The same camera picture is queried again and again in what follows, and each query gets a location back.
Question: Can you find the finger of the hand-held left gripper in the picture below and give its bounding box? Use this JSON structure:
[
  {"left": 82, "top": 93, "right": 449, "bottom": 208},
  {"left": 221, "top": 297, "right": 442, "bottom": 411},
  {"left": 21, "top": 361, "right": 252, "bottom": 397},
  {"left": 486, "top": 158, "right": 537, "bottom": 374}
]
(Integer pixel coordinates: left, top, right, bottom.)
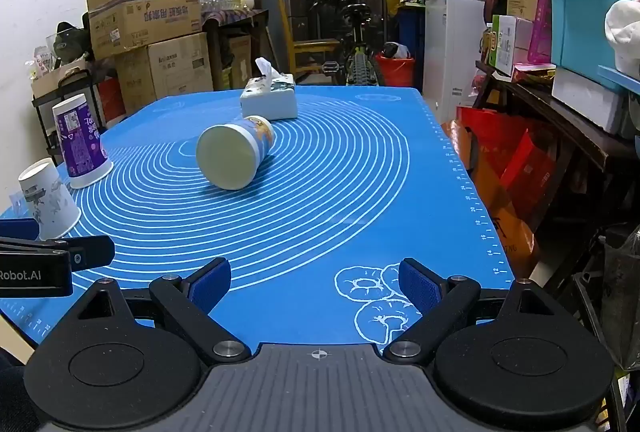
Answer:
[{"left": 0, "top": 219, "right": 116, "bottom": 271}]

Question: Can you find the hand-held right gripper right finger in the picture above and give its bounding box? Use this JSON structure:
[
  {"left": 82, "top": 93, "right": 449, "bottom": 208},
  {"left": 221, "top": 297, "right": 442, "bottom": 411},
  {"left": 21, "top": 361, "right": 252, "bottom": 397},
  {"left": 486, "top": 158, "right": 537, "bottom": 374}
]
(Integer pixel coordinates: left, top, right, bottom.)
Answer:
[{"left": 382, "top": 258, "right": 601, "bottom": 360}]

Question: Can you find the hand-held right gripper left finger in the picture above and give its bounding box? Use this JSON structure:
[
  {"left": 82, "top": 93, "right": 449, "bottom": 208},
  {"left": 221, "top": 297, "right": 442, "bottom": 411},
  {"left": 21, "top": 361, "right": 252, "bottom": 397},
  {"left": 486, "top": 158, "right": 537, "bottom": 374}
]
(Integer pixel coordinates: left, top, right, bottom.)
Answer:
[{"left": 44, "top": 257, "right": 252, "bottom": 360}]

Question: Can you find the blue and white paper cup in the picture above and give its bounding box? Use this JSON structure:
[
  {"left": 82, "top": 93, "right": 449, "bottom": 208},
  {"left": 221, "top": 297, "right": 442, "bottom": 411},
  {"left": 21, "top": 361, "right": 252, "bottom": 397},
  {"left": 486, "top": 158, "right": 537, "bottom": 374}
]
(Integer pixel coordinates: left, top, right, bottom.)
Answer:
[{"left": 196, "top": 115, "right": 277, "bottom": 191}]

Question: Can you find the grey patterned paper cup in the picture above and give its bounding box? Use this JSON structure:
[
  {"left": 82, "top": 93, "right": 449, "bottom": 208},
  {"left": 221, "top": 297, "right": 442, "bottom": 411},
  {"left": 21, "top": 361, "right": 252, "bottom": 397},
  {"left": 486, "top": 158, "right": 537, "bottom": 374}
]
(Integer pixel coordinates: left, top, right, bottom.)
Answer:
[{"left": 18, "top": 157, "right": 82, "bottom": 241}]

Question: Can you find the purple paper cup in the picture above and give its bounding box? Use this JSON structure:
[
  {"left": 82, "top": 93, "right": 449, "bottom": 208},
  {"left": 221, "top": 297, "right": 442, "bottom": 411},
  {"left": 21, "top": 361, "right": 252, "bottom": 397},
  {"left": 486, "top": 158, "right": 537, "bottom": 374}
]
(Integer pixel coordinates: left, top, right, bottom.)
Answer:
[{"left": 52, "top": 94, "right": 114, "bottom": 189}]

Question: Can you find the blue silicone mat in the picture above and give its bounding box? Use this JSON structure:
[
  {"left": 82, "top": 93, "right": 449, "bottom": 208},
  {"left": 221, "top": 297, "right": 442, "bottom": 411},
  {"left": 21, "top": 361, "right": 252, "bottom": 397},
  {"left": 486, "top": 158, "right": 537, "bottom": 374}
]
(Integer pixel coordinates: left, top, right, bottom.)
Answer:
[{"left": 0, "top": 86, "right": 516, "bottom": 347}]

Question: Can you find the red shopping bag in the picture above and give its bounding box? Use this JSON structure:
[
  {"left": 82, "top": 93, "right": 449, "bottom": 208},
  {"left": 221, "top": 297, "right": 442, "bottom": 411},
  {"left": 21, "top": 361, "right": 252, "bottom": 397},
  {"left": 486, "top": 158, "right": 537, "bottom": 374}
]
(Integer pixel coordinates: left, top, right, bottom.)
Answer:
[{"left": 441, "top": 106, "right": 558, "bottom": 280}]

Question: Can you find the white tissue box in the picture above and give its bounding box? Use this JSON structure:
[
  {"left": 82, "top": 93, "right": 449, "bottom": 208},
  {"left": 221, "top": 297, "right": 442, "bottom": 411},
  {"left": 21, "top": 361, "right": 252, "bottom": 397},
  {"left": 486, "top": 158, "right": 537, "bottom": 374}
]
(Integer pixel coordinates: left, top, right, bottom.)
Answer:
[{"left": 239, "top": 57, "right": 299, "bottom": 121}]

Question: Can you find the brown cardboard box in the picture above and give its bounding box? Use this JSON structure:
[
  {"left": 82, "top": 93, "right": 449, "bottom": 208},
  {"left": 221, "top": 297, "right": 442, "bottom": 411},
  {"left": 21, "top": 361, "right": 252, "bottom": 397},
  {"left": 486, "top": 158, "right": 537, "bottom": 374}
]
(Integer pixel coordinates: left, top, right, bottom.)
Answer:
[{"left": 114, "top": 32, "right": 215, "bottom": 115}]

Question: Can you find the dark wooden shelf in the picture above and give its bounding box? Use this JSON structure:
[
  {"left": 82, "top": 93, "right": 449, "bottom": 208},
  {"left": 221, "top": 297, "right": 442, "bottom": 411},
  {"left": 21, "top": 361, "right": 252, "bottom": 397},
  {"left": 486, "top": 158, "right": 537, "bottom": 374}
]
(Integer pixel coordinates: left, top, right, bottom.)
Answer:
[{"left": 472, "top": 61, "right": 640, "bottom": 293}]

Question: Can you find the red bucket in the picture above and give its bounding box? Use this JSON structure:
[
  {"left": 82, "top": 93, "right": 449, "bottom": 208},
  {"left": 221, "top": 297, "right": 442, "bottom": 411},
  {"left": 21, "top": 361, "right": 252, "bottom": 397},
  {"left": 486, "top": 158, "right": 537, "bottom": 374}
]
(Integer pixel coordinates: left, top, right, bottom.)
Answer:
[{"left": 375, "top": 52, "right": 417, "bottom": 88}]

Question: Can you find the large open cardboard box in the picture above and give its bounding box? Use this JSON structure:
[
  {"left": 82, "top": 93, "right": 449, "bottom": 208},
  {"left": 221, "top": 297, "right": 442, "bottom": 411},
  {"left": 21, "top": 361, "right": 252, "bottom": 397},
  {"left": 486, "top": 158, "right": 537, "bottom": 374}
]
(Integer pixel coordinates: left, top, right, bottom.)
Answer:
[{"left": 85, "top": 0, "right": 203, "bottom": 60}]

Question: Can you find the white foam box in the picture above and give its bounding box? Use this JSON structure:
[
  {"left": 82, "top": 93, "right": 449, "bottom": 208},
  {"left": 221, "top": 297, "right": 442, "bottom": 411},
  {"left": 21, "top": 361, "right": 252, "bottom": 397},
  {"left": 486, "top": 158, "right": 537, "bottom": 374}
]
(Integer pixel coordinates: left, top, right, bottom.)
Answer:
[{"left": 551, "top": 66, "right": 626, "bottom": 134}]

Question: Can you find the white cabinet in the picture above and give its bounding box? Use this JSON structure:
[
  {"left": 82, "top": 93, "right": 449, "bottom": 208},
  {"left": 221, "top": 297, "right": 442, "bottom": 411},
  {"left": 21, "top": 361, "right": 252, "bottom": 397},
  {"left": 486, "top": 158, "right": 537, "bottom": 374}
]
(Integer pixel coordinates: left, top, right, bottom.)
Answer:
[{"left": 422, "top": 0, "right": 488, "bottom": 112}]

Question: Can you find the wooden chair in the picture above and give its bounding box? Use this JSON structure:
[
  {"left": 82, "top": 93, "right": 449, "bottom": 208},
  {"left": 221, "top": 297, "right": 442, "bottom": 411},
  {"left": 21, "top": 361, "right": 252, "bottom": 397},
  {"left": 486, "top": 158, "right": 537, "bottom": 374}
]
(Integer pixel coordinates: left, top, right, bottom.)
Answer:
[{"left": 275, "top": 0, "right": 342, "bottom": 82}]

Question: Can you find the green and white carton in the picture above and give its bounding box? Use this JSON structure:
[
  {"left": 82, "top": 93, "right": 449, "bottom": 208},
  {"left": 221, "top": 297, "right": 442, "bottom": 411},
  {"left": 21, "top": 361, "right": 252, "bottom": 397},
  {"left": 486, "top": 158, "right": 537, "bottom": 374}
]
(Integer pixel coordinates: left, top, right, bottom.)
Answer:
[{"left": 487, "top": 15, "right": 534, "bottom": 77}]

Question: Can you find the black bicycle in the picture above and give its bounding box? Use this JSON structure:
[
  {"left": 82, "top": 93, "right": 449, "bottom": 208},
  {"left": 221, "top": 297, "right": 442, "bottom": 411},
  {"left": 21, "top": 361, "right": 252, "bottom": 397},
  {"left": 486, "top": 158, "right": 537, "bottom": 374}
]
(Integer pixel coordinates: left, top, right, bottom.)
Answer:
[{"left": 292, "top": 0, "right": 386, "bottom": 87}]

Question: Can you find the pink box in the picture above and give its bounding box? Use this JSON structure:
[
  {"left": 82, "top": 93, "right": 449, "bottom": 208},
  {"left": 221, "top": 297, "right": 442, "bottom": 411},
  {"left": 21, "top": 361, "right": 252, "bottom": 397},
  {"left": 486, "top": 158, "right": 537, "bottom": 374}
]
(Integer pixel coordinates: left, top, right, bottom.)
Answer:
[{"left": 527, "top": 0, "right": 553, "bottom": 64}]

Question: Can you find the turquoise plastic storage bin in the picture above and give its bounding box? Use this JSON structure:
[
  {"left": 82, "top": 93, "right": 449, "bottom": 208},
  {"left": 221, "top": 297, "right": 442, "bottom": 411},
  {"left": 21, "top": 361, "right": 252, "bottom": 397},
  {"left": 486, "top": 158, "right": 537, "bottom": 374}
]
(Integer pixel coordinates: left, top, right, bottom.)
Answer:
[{"left": 543, "top": 0, "right": 640, "bottom": 86}]

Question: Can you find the white cloth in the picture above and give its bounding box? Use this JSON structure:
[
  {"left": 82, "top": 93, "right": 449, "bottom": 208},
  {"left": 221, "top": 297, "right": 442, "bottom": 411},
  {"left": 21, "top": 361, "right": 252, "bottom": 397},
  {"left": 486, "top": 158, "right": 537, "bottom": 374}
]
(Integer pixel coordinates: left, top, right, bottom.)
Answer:
[{"left": 604, "top": 0, "right": 640, "bottom": 80}]

